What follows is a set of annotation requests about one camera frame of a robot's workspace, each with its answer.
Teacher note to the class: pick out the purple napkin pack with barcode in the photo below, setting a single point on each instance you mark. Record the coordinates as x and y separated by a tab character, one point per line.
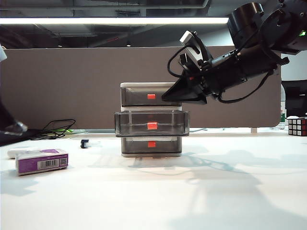
30	165

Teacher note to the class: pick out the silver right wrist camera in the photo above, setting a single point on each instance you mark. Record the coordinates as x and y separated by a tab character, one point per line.
190	45

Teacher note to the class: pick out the white plastic drawer cabinet frame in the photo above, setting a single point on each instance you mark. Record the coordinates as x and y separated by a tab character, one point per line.
144	84

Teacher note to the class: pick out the long ceiling light strip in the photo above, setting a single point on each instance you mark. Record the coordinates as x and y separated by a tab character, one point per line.
120	21

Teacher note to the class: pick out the grey drawer with wavy line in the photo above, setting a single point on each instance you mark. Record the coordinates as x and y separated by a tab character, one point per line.
134	124

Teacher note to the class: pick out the black monitor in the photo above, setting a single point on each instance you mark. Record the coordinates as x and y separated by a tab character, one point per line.
296	98

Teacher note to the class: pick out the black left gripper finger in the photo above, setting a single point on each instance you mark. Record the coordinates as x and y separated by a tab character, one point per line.
14	127

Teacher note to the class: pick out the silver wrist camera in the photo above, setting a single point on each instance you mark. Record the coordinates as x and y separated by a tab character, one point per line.
190	45
2	53

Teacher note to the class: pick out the white earbuds case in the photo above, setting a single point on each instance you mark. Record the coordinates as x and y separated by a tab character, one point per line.
14	152

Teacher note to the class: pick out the grey drawer under cabinet lid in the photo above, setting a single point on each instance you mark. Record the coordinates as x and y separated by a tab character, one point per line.
134	97

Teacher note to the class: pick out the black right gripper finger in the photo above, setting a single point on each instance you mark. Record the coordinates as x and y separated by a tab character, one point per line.
183	89
192	99

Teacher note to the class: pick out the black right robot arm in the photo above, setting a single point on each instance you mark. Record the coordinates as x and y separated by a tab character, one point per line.
271	24

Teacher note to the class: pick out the grey drawer holding white paper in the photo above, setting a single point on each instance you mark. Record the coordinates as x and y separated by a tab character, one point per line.
134	145

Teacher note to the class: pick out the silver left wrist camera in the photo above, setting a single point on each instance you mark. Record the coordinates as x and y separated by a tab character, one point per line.
2	53

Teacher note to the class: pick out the Rubik's cube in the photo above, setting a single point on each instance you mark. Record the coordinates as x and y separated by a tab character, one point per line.
297	127

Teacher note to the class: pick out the white partition foot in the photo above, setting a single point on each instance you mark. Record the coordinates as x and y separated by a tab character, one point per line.
253	130

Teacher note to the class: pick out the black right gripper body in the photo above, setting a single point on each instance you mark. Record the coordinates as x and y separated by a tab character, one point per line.
235	69

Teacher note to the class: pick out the small black clip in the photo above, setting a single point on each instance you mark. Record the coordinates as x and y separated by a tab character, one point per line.
83	143

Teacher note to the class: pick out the brown desk partition panel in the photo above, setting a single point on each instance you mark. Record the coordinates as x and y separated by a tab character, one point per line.
72	83

